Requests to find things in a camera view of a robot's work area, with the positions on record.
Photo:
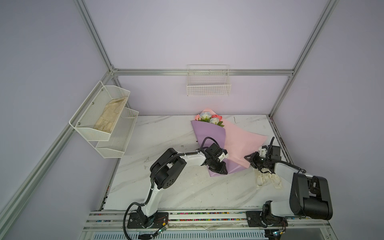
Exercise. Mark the white wire wall basket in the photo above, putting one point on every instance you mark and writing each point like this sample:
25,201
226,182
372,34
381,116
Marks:
208,80

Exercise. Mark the wrist white camera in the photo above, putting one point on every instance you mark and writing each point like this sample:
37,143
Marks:
263,152
222,157

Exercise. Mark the red pink fake rose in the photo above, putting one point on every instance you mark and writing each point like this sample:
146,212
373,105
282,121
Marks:
217,116

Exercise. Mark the white blue fake rose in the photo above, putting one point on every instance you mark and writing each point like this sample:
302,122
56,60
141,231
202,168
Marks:
205,117

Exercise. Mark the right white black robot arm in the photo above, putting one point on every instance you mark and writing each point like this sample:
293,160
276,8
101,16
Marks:
309,195

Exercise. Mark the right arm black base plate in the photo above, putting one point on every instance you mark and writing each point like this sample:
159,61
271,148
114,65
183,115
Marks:
258,219

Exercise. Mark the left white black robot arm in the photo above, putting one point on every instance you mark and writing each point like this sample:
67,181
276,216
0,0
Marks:
164,173

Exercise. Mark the aluminium front rail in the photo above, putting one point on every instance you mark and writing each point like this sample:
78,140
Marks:
209,220

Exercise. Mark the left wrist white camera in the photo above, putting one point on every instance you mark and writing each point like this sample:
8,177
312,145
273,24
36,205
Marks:
222,157

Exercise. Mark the beige cloth in basket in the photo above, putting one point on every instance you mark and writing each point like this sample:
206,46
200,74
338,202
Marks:
110,115

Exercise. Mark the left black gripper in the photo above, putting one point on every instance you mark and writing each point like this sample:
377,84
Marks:
221,169

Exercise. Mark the pink purple wrapping paper sheet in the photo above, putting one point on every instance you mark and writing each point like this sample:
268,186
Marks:
235,140

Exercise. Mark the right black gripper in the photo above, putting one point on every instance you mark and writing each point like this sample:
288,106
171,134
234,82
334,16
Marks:
253,159

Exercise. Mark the white mesh shelf basket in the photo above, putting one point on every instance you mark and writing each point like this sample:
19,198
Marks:
96,119
116,146

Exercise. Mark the white mesh lower shelf basket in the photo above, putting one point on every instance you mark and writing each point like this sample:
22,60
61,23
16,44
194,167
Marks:
116,146

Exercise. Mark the white mesh upper shelf basket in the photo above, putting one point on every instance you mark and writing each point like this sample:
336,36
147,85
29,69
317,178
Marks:
96,119

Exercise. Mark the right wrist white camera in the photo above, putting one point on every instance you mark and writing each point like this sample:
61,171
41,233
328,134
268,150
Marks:
263,152

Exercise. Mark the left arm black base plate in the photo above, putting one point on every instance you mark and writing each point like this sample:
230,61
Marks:
140,221

